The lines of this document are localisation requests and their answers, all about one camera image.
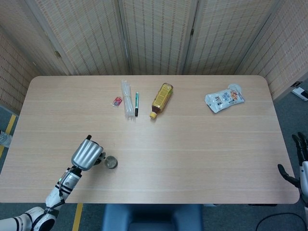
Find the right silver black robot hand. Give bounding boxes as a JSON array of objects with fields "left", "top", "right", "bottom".
[{"left": 278, "top": 131, "right": 308, "bottom": 205}]

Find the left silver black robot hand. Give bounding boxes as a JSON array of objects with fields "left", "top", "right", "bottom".
[{"left": 70, "top": 135, "right": 107, "bottom": 171}]

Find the blue robot base seat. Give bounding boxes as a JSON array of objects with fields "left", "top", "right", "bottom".
[{"left": 102, "top": 204, "right": 204, "bottom": 231}]

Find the small grey cup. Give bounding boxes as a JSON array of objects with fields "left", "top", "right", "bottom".
[{"left": 103, "top": 155, "right": 119, "bottom": 169}]

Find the yellow floor tape strip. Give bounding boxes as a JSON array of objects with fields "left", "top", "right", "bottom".
[
  {"left": 0, "top": 115, "right": 17, "bottom": 160},
  {"left": 72, "top": 203, "right": 84, "bottom": 231}
]

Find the clear plastic straw bundle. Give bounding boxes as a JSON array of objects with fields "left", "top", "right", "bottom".
[{"left": 120, "top": 79, "right": 135, "bottom": 122}]

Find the green black marker pen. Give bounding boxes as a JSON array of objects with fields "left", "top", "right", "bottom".
[{"left": 134, "top": 91, "right": 140, "bottom": 118}]

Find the white power strip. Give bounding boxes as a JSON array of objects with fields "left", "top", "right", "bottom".
[{"left": 291, "top": 88, "right": 308, "bottom": 101}]

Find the yellow tea bottle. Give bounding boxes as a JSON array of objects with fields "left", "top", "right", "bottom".
[{"left": 149, "top": 82, "right": 174, "bottom": 119}]

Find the woven folding screen panel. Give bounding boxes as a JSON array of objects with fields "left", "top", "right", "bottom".
[
  {"left": 0, "top": 0, "right": 73, "bottom": 76},
  {"left": 0, "top": 25, "right": 41, "bottom": 115},
  {"left": 182, "top": 0, "right": 282, "bottom": 76},
  {"left": 238, "top": 0, "right": 308, "bottom": 101},
  {"left": 117, "top": 0, "right": 200, "bottom": 76},
  {"left": 24, "top": 0, "right": 133, "bottom": 76}
]

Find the white snack pouch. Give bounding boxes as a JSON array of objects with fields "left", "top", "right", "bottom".
[{"left": 205, "top": 83, "right": 246, "bottom": 113}]

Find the black floor cable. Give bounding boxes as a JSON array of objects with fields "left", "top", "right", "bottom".
[{"left": 255, "top": 212, "right": 304, "bottom": 231}]

